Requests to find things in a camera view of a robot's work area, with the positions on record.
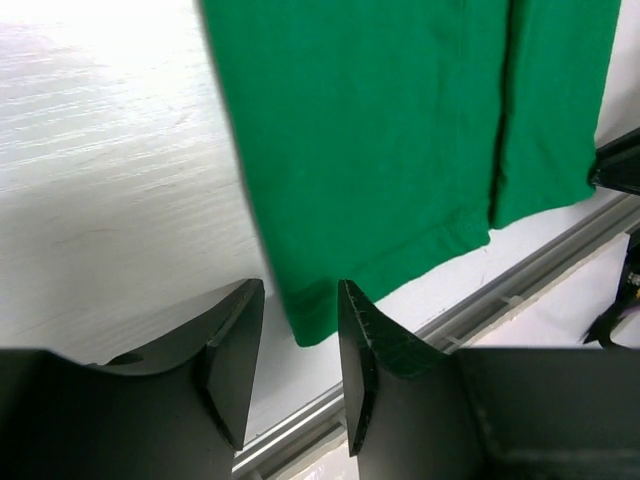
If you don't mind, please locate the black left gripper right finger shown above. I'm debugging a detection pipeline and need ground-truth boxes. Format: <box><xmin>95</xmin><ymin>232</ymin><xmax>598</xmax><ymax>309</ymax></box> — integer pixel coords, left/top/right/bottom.
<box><xmin>338</xmin><ymin>280</ymin><xmax>446</xmax><ymax>456</ymax></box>

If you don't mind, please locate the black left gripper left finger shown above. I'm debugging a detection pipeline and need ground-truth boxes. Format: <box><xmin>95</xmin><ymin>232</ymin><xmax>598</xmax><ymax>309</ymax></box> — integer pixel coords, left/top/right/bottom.
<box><xmin>98</xmin><ymin>279</ymin><xmax>264</xmax><ymax>449</ymax></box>

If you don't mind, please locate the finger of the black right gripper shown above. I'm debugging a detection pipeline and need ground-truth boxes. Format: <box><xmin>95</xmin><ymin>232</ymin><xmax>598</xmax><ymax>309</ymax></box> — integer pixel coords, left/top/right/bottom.
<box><xmin>589</xmin><ymin>127</ymin><xmax>640</xmax><ymax>196</ymax></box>

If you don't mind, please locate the green t shirt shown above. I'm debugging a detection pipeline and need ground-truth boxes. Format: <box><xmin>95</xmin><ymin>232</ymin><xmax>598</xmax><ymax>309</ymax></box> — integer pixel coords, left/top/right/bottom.
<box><xmin>201</xmin><ymin>1</ymin><xmax>620</xmax><ymax>347</ymax></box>

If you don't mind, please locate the aluminium table rail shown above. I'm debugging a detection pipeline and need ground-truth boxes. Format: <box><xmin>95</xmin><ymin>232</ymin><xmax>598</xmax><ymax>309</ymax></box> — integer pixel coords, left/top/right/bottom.
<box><xmin>232</xmin><ymin>190</ymin><xmax>639</xmax><ymax>479</ymax></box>

